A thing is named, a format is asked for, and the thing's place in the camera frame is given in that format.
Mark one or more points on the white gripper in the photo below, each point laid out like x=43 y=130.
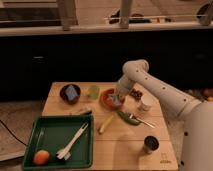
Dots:
x=123 y=87

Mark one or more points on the white cup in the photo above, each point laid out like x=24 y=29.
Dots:
x=145 y=103

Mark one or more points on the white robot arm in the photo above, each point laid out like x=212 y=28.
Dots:
x=197 y=148

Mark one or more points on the green plastic tray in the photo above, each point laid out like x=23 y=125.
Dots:
x=52 y=133

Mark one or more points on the dark metal cup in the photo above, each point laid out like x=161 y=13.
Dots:
x=151 y=144

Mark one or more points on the yellow banana toy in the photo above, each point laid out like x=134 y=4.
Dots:
x=105 y=124

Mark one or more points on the brown grape cluster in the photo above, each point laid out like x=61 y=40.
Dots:
x=136 y=94

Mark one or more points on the white plastic fork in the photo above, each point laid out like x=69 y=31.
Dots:
x=64 y=153

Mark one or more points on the orange peach fruit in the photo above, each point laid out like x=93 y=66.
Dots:
x=41 y=157

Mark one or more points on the green translucent cup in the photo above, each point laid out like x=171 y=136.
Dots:
x=93 y=92

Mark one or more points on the dark brown bowl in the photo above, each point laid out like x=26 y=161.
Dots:
x=64 y=96

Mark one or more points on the grey-blue small towel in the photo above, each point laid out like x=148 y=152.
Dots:
x=114 y=99

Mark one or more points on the red bowl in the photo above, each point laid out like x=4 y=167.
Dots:
x=106 y=102

